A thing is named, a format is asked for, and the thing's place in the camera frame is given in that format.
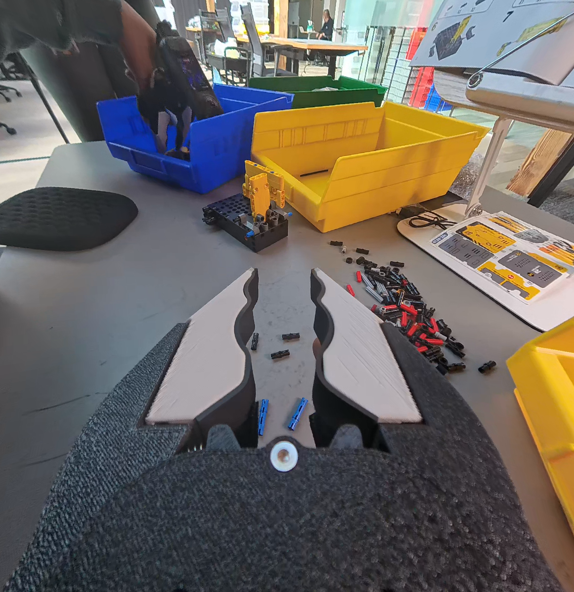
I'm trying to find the wooden top desk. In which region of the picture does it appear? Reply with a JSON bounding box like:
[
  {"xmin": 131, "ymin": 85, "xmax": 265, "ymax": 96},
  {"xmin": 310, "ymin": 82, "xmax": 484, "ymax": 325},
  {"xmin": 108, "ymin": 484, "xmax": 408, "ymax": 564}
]
[{"xmin": 185, "ymin": 25, "xmax": 368, "ymax": 78}]

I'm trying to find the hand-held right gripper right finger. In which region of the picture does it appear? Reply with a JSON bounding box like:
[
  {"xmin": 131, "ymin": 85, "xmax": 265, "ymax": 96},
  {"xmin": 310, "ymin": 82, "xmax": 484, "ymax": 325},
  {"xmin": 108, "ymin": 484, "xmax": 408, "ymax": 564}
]
[{"xmin": 310, "ymin": 268, "xmax": 424, "ymax": 448}]

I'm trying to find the open instruction booklet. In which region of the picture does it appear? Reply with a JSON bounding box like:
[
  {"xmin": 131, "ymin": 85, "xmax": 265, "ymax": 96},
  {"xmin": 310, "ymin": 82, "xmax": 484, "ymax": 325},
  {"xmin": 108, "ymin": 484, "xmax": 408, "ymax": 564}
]
[{"xmin": 409, "ymin": 0, "xmax": 574, "ymax": 86}]

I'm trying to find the black mesh pad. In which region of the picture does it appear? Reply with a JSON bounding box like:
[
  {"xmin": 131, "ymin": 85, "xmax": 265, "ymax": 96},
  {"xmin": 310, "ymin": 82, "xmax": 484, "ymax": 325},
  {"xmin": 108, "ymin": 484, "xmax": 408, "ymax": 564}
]
[{"xmin": 0, "ymin": 186, "xmax": 138, "ymax": 252}]

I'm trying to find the black and yellow lego model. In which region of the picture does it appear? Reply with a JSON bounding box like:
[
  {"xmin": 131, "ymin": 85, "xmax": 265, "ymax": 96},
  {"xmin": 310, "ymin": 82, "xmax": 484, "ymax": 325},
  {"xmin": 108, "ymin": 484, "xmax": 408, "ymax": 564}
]
[{"xmin": 202, "ymin": 160, "xmax": 293, "ymax": 253}]

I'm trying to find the blue plastic bin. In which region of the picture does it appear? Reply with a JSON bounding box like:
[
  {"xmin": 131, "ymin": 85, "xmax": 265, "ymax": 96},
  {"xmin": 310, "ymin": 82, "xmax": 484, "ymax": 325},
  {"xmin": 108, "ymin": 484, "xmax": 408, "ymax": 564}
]
[{"xmin": 96, "ymin": 83, "xmax": 294, "ymax": 195}]

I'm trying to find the person's left hand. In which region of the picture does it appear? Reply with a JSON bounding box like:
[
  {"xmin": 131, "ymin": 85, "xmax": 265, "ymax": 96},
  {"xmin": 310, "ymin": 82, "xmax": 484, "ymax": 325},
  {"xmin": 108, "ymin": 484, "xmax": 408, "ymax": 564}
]
[{"xmin": 129, "ymin": 25, "xmax": 160, "ymax": 93}]

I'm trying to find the green plastic bin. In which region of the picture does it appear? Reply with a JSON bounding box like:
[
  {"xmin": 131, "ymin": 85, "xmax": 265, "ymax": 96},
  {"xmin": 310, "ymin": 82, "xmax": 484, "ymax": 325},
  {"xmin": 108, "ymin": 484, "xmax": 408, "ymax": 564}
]
[{"xmin": 248, "ymin": 75, "xmax": 388, "ymax": 109}]

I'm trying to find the stack of red blue crates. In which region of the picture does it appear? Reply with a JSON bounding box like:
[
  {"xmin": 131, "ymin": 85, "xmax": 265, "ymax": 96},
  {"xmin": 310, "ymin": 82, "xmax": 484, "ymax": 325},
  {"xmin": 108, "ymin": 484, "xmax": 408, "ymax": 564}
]
[{"xmin": 386, "ymin": 27, "xmax": 454, "ymax": 114}]

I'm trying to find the person's left forearm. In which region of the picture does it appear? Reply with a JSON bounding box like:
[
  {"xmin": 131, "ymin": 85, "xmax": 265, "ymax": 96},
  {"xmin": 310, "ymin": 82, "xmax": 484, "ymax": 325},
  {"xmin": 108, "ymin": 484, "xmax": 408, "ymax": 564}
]
[{"xmin": 0, "ymin": 0, "xmax": 146, "ymax": 63}]

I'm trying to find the wooden book stand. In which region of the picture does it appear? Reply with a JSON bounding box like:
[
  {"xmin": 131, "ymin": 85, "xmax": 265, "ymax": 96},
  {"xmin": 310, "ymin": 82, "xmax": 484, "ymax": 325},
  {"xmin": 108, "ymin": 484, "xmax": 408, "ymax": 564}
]
[{"xmin": 398, "ymin": 69, "xmax": 574, "ymax": 333}]

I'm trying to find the pile of small lego pins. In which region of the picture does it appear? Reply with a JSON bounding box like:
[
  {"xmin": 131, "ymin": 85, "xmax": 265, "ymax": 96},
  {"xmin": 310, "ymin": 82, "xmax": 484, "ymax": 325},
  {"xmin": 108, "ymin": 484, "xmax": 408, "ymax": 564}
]
[{"xmin": 330, "ymin": 240, "xmax": 497, "ymax": 376}]

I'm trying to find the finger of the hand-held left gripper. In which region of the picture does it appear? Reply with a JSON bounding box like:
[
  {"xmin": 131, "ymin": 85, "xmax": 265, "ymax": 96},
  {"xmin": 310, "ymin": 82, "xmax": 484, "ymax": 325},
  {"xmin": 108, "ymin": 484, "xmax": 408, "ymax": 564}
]
[
  {"xmin": 175, "ymin": 106, "xmax": 195, "ymax": 152},
  {"xmin": 155, "ymin": 110, "xmax": 173, "ymax": 153}
]

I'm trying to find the yellow plastic bin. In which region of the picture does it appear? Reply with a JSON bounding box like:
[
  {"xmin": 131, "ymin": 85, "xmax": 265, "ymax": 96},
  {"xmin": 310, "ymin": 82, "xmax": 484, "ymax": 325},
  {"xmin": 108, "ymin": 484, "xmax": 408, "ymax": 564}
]
[
  {"xmin": 506, "ymin": 312, "xmax": 574, "ymax": 556},
  {"xmin": 251, "ymin": 101, "xmax": 491, "ymax": 233}
]

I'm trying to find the black cable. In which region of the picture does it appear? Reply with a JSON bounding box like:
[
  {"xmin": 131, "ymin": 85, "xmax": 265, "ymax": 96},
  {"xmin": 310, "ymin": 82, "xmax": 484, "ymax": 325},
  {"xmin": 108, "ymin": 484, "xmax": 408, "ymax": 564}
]
[{"xmin": 408, "ymin": 213, "xmax": 458, "ymax": 230}]

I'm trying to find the sticker sheet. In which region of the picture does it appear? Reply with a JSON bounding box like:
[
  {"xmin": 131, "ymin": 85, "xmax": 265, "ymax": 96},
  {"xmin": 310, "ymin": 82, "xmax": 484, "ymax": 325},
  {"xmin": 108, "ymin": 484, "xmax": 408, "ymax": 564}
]
[{"xmin": 430, "ymin": 211, "xmax": 574, "ymax": 302}]

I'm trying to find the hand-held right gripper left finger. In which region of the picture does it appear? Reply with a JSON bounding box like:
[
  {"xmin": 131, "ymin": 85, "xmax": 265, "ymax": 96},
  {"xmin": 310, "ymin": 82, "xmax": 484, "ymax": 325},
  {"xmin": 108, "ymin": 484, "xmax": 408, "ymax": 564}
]
[{"xmin": 145, "ymin": 267, "xmax": 260, "ymax": 448}]

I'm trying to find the wooden post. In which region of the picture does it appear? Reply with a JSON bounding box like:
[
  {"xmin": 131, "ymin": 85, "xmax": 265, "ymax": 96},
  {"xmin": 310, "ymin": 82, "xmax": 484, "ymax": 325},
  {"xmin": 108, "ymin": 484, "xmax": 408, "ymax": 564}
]
[{"xmin": 506, "ymin": 129, "xmax": 574, "ymax": 197}]

